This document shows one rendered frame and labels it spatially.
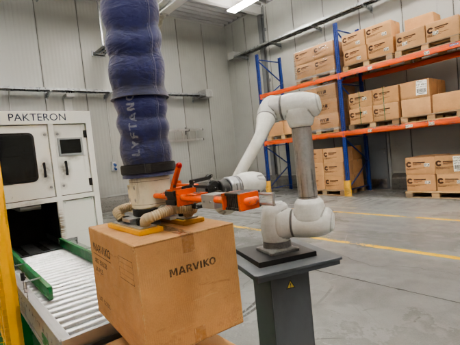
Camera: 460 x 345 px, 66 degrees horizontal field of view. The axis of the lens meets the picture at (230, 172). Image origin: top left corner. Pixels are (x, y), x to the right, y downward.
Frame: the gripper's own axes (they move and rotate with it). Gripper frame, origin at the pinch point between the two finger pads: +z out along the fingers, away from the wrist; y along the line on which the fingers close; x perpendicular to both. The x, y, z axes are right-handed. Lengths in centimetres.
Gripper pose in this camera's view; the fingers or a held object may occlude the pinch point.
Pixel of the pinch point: (182, 196)
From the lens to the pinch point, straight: 132.5
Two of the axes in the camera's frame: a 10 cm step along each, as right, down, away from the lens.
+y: 1.1, 9.9, 0.6
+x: -6.4, 0.2, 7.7
